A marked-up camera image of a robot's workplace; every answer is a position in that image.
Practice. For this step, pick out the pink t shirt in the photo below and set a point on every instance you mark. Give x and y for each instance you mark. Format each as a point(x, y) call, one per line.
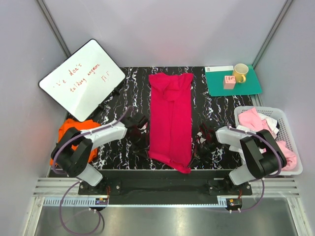
point(289, 155)

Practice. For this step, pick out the pink cube block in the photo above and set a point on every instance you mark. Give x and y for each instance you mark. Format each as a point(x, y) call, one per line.
point(229, 82)

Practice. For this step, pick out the orange folded t shirt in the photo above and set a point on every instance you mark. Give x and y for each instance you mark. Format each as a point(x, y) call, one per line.
point(76, 125)

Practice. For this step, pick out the aluminium rail frame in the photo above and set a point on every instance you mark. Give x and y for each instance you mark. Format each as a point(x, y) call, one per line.
point(58, 191)

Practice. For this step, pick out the white t shirt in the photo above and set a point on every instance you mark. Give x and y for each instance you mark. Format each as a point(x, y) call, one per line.
point(256, 122)

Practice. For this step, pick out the white board with red writing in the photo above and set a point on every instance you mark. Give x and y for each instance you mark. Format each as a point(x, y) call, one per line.
point(84, 80)

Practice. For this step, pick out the green cutting mat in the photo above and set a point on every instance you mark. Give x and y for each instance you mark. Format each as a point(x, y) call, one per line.
point(215, 76)

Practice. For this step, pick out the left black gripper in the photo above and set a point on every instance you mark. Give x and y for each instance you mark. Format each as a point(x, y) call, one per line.
point(142, 149)

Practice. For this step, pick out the white plastic laundry basket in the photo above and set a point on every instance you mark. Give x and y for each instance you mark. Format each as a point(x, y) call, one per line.
point(284, 134)

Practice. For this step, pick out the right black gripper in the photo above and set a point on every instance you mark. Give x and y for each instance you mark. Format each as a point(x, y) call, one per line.
point(198, 156)

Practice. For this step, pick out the magenta t shirt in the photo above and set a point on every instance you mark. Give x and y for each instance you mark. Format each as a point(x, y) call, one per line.
point(171, 120)

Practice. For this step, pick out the yellow mug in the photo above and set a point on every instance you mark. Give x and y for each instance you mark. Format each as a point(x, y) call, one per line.
point(239, 72)

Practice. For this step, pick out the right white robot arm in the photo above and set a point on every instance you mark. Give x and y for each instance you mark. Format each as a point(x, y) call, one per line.
point(263, 156)

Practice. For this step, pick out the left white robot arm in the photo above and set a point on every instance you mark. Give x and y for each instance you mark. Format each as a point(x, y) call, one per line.
point(72, 152)

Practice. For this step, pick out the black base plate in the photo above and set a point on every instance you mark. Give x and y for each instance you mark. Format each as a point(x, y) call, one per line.
point(212, 182)

